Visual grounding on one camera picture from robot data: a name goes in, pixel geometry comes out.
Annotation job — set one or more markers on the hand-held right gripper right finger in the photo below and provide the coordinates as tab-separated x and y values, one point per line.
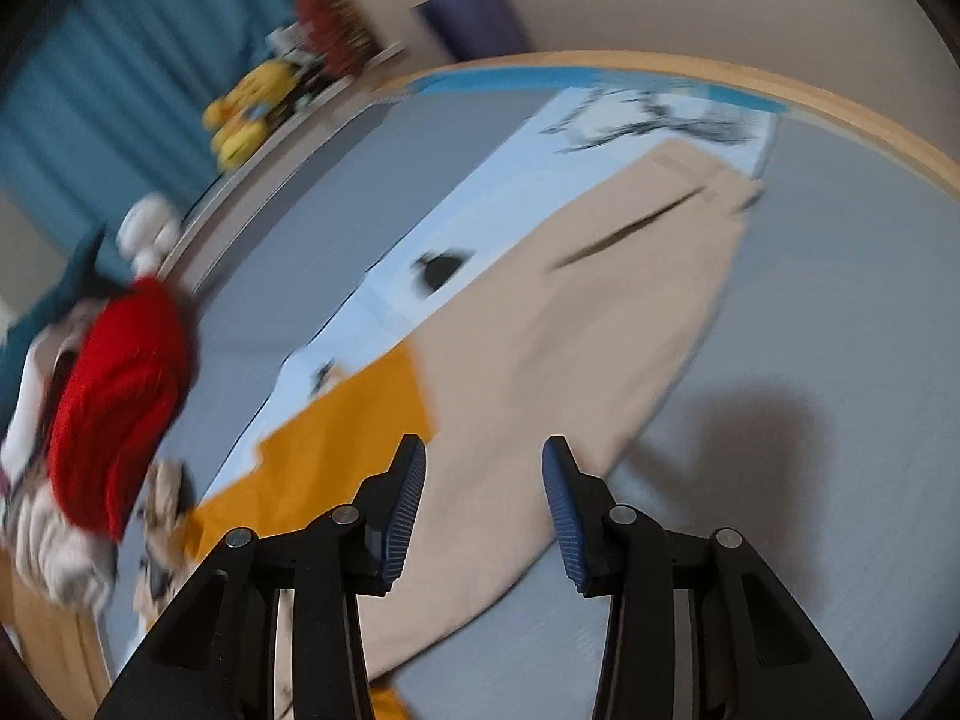
564	517

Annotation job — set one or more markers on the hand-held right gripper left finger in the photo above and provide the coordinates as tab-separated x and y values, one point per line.
401	525

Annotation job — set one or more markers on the beige and orange garment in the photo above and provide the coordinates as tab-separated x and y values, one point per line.
525	330

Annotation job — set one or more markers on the patterned beige cloth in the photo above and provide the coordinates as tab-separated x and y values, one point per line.
169	532

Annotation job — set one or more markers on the light blue printed sheet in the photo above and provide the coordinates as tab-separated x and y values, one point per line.
450	225

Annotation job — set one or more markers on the red knitted blanket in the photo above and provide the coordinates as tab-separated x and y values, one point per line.
120	405

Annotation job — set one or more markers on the grey bed mattress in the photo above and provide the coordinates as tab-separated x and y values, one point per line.
825	300

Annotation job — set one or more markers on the white headboard ledge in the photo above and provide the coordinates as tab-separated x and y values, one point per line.
247	180

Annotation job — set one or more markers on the dark red bag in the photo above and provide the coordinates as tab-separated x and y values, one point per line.
334	26

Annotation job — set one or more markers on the purple rolled mat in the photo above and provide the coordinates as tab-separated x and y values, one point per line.
472	19

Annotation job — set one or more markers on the blue curtain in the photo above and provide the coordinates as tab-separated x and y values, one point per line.
112	90

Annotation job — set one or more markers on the wooden bed frame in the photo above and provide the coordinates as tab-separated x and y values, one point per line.
862	127

